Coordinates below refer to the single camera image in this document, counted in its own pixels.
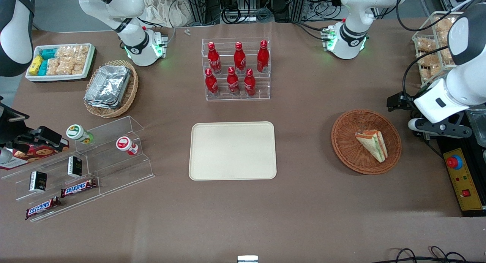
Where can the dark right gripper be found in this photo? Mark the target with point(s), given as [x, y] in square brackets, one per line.
[8, 129]

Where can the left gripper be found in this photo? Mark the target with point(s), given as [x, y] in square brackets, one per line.
[403, 102]

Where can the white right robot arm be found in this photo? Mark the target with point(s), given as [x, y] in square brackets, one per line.
[114, 4]

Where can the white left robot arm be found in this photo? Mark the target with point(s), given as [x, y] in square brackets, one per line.
[351, 12]

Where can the wrapped triangle sandwich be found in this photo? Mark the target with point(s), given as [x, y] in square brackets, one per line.
[374, 143]

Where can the brown wicker basket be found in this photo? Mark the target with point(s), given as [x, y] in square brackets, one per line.
[349, 149]

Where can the white snack tray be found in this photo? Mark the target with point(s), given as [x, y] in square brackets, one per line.
[89, 67]

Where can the light wicker basket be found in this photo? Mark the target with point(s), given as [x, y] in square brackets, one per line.
[131, 92]

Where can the beige plastic tray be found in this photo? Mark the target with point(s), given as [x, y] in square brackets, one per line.
[232, 151]

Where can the red tartan cookie box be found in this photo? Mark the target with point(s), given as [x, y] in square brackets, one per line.
[38, 152]

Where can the small black box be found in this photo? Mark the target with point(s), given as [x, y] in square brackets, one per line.
[38, 181]
[74, 167]

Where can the green lid yogurt cup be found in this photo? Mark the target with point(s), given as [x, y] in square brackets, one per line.
[78, 133]

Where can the clear bag of snacks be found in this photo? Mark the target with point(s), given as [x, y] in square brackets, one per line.
[431, 67]
[443, 25]
[426, 45]

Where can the Snickers chocolate bar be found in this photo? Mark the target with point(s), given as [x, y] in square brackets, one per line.
[78, 187]
[41, 208]

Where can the teal snack packet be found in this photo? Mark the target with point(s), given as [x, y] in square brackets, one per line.
[43, 67]
[48, 53]

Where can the yellow snack packet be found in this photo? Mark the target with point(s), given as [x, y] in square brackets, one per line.
[35, 65]

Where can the clear bag of crackers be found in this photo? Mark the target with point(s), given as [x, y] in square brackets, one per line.
[66, 66]
[53, 66]
[65, 51]
[80, 57]

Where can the red emergency stop button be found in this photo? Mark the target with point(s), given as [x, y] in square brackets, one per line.
[454, 162]

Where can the silver metal container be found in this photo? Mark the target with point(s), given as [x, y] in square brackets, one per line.
[479, 128]

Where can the clear acrylic step shelf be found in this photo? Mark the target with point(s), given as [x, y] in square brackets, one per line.
[114, 168]

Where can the red lid yogurt cup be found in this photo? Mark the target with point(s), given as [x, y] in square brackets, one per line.
[125, 144]

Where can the black yellow control box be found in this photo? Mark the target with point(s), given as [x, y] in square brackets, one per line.
[469, 190]

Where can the clear acrylic bottle rack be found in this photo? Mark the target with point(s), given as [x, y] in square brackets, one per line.
[262, 92]

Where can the red cola bottle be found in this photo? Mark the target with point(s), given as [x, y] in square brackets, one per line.
[249, 84]
[233, 82]
[213, 59]
[239, 59]
[262, 57]
[211, 84]

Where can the beige crumpled cloth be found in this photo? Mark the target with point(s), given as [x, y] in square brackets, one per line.
[163, 8]

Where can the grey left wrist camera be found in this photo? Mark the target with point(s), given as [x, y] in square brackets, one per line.
[417, 125]

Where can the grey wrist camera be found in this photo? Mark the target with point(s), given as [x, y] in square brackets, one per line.
[417, 125]
[5, 155]

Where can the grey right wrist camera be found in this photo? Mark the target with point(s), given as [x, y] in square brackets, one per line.
[5, 155]

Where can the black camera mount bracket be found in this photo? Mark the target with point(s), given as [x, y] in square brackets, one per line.
[450, 129]

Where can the aluminium frame profile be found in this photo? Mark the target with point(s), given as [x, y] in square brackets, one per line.
[197, 6]

